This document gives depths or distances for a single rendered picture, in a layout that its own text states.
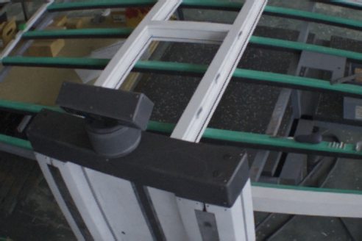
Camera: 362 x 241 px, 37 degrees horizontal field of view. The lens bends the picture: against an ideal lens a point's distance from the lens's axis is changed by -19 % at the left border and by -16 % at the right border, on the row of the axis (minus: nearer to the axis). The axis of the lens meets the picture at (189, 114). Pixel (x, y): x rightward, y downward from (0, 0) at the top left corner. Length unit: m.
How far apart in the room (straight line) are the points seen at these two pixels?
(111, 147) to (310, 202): 1.11
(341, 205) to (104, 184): 1.01
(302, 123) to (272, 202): 0.83
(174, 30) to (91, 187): 1.77
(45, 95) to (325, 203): 1.70
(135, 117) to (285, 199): 1.15
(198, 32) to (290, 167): 0.69
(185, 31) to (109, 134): 1.90
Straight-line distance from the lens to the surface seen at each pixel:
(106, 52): 3.16
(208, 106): 2.28
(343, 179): 3.15
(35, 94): 3.08
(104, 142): 0.79
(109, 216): 1.03
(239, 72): 2.44
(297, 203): 1.84
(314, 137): 2.07
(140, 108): 0.74
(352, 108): 2.56
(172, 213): 0.92
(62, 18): 3.51
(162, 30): 2.70
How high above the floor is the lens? 2.31
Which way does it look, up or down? 39 degrees down
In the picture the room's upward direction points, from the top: 12 degrees counter-clockwise
